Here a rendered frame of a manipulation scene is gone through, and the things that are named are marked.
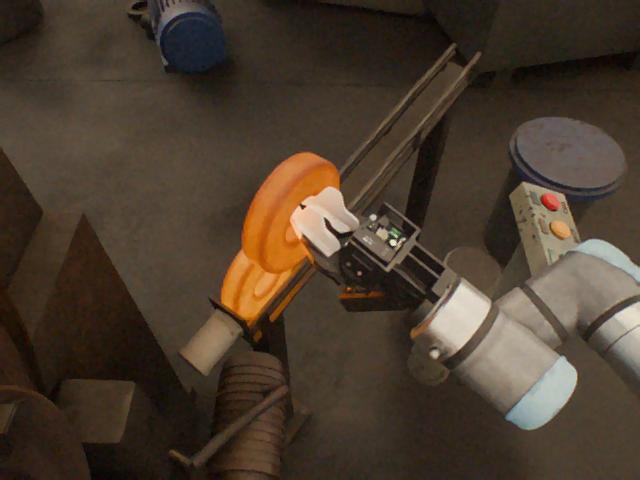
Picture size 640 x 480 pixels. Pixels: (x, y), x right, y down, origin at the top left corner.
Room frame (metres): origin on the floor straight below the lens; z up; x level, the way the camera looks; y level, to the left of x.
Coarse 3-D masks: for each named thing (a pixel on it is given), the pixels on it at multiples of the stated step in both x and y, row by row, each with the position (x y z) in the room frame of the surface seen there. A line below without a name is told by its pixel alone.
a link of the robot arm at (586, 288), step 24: (552, 264) 0.36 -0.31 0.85; (576, 264) 0.35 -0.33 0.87; (600, 264) 0.34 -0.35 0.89; (624, 264) 0.33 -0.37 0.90; (528, 288) 0.33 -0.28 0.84; (552, 288) 0.32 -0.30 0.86; (576, 288) 0.32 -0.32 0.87; (600, 288) 0.31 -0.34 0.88; (624, 288) 0.30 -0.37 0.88; (552, 312) 0.29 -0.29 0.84; (576, 312) 0.29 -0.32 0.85; (600, 312) 0.28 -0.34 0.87; (624, 312) 0.27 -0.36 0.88; (600, 336) 0.26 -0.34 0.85; (624, 336) 0.25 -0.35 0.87; (624, 360) 0.23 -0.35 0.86
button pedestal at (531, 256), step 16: (512, 192) 0.73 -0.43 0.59; (528, 192) 0.70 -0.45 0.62; (544, 192) 0.72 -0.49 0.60; (512, 208) 0.70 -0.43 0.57; (528, 208) 0.66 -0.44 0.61; (544, 208) 0.67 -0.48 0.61; (560, 208) 0.68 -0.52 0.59; (528, 224) 0.63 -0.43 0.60; (528, 240) 0.60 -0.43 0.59; (544, 240) 0.58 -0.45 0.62; (560, 240) 0.59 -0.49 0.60; (576, 240) 0.60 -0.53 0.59; (512, 256) 0.66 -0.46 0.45; (528, 256) 0.56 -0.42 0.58; (544, 256) 0.54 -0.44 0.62; (560, 256) 0.54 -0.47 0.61; (512, 272) 0.63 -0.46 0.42; (528, 272) 0.58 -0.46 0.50; (496, 288) 0.65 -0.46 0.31; (512, 288) 0.60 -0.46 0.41; (464, 384) 0.52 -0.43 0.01
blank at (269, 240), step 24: (288, 168) 0.40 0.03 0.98; (312, 168) 0.41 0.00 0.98; (336, 168) 0.45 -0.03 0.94; (264, 192) 0.37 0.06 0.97; (288, 192) 0.37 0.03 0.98; (312, 192) 0.40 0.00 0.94; (264, 216) 0.35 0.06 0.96; (288, 216) 0.37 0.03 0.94; (264, 240) 0.34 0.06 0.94; (288, 240) 0.38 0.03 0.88; (264, 264) 0.33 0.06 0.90; (288, 264) 0.36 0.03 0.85
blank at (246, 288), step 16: (240, 256) 0.42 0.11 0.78; (240, 272) 0.40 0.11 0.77; (256, 272) 0.41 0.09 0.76; (288, 272) 0.47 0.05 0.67; (224, 288) 0.39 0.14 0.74; (240, 288) 0.38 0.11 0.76; (256, 288) 0.43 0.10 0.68; (272, 288) 0.44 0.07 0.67; (224, 304) 0.38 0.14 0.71; (240, 304) 0.38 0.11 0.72; (256, 304) 0.40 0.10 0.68
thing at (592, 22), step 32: (448, 0) 2.21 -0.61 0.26; (480, 0) 1.96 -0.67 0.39; (512, 0) 1.86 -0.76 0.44; (544, 0) 1.90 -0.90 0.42; (576, 0) 1.93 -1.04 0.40; (608, 0) 1.97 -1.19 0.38; (448, 32) 2.15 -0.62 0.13; (480, 32) 1.90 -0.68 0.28; (512, 32) 1.88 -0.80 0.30; (544, 32) 1.91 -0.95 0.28; (576, 32) 1.95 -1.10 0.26; (608, 32) 1.98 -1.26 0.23; (480, 64) 1.85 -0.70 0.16; (512, 64) 1.89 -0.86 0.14
